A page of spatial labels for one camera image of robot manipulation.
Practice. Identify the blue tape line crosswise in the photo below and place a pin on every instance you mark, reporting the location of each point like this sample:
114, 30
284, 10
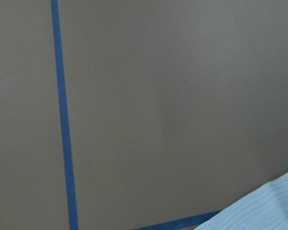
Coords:
182, 223

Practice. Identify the light blue striped shirt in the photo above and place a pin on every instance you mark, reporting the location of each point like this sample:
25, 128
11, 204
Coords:
266, 208

